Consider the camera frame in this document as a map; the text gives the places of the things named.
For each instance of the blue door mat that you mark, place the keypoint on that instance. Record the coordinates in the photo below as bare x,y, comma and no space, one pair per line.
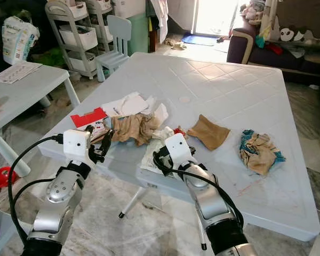
198,40

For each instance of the large white folding table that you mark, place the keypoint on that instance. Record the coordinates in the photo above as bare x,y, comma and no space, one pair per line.
208,85

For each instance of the pile of stuffed toys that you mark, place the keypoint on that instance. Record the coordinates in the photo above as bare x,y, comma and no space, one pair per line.
254,12

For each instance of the small red wrapper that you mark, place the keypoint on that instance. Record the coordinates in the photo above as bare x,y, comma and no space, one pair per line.
179,131

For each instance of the dark purple sofa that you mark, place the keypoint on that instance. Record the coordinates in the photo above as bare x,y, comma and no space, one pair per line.
250,53

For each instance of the green cabinet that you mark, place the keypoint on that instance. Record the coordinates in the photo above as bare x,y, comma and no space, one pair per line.
137,34

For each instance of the pale blue child chair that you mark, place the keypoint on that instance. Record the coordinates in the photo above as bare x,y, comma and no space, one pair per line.
114,56

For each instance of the flat brown paper bag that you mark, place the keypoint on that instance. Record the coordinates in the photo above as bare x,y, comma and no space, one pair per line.
209,133

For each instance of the white printed diaper pack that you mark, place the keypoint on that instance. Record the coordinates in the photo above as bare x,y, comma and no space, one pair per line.
20,40

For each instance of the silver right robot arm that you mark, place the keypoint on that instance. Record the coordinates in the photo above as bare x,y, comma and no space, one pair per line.
208,205

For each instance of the small white plastic table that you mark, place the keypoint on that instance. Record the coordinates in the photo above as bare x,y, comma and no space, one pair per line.
21,93

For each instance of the brown panda blanket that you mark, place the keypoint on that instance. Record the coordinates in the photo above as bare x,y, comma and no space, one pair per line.
304,18

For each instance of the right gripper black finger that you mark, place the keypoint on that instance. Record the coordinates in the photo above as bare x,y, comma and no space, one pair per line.
159,161

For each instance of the small white tissue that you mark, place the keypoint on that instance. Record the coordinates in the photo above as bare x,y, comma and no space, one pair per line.
161,113

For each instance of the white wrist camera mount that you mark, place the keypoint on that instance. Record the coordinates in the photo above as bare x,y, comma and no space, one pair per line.
76,145
178,148

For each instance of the white tiered storage rack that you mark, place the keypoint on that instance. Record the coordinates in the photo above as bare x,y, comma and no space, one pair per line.
104,29
77,37

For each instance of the beige slippers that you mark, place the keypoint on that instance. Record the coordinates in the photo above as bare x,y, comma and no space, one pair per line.
176,44

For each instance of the printed paper sheet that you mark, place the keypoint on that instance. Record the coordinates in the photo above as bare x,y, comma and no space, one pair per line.
17,73

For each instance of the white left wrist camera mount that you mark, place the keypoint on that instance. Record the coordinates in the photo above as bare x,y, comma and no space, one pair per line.
76,145

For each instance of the hanging white cloth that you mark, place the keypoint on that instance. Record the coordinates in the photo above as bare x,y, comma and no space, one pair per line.
160,18

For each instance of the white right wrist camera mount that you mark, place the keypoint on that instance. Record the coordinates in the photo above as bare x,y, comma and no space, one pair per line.
178,148

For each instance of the red holed ball toy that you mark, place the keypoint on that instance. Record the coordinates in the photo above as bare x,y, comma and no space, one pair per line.
2,177

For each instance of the pale plastic stool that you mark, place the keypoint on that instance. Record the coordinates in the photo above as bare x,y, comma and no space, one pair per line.
8,229

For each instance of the crumpled beige paper bag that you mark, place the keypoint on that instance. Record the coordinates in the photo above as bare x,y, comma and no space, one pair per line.
136,129

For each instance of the white wrapper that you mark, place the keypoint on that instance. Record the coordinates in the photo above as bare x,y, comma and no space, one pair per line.
159,137

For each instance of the red and white carton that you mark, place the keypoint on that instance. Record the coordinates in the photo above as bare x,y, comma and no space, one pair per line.
86,117

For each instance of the teal and beige crumpled trash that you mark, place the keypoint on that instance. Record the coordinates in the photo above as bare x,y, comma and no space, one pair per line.
261,152

